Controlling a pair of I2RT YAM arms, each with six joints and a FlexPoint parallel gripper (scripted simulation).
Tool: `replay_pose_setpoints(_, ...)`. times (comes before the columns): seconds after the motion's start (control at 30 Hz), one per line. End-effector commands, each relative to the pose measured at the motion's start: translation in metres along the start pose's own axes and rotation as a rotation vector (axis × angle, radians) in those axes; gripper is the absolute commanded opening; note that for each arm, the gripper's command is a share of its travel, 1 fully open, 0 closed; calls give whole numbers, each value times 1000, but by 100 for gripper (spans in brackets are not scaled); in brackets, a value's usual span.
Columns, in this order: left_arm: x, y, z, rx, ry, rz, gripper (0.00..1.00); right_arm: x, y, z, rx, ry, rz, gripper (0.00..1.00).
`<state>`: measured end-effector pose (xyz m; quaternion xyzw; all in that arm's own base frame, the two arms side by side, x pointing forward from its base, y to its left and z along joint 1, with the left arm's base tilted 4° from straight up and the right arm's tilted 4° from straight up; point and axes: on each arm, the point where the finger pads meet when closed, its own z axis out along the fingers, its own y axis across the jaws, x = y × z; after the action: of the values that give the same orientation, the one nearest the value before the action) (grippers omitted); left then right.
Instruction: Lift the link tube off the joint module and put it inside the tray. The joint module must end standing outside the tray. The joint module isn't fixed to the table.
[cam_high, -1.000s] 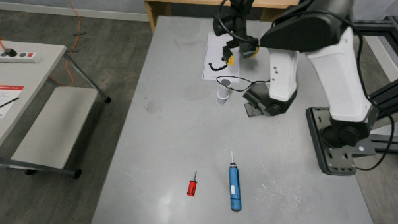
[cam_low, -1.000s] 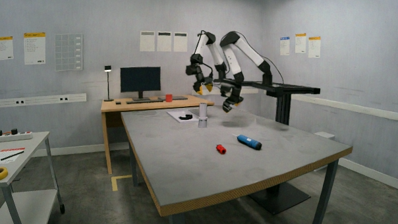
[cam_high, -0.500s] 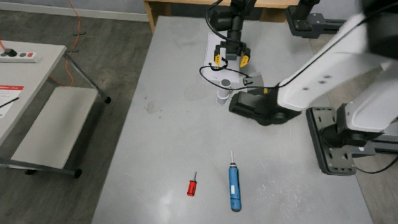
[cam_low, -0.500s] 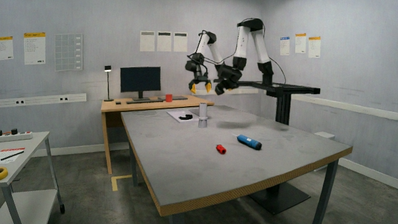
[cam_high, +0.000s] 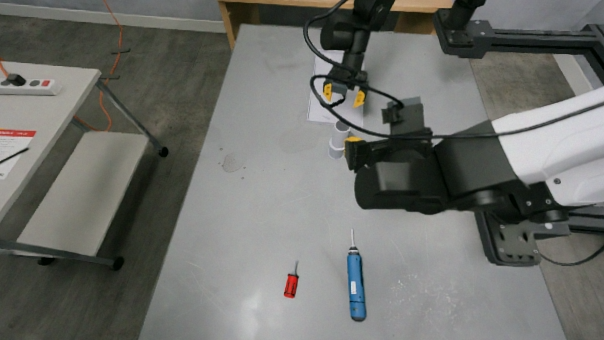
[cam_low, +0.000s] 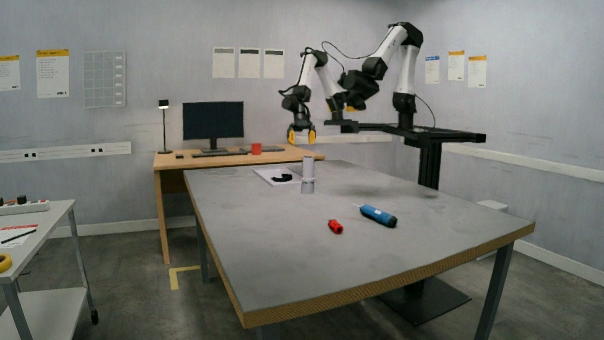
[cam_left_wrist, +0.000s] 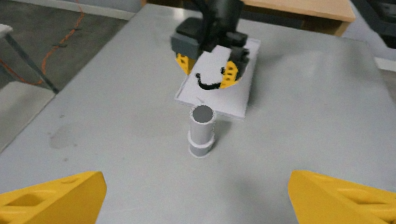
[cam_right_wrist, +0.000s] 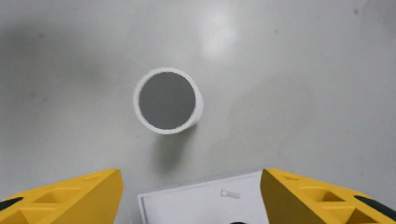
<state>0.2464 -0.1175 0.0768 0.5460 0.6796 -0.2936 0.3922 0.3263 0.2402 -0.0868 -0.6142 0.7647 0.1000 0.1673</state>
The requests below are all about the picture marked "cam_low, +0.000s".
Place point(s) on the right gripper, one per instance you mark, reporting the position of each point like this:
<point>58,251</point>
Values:
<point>293,128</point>

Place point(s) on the red-handled screwdriver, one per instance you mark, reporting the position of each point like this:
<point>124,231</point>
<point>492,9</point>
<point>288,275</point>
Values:
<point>335,226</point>

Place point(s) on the blue screwdriver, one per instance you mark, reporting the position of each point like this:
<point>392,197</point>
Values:
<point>377,215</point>

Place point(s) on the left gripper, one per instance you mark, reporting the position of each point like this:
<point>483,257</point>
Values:
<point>352,99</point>

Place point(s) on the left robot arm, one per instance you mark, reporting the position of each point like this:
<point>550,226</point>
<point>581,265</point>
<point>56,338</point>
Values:
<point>403,99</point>

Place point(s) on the white plastic tube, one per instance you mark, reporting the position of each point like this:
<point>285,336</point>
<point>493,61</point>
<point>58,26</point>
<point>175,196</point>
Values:
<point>308,168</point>

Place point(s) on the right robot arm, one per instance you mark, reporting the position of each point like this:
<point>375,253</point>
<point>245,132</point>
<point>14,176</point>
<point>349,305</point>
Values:
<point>302,89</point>

